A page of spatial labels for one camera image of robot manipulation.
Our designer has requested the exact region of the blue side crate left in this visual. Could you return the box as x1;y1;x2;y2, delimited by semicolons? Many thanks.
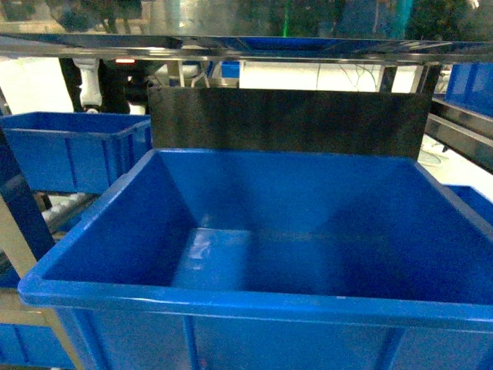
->
1;112;152;193

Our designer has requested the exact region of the black backing panel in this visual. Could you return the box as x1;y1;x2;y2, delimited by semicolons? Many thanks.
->
148;86;432;159

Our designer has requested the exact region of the upper steel shelf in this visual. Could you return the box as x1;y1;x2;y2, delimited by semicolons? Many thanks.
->
1;33;492;64

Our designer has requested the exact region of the blue crate on left shelf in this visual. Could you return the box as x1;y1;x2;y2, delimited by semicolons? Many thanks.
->
18;150;492;369

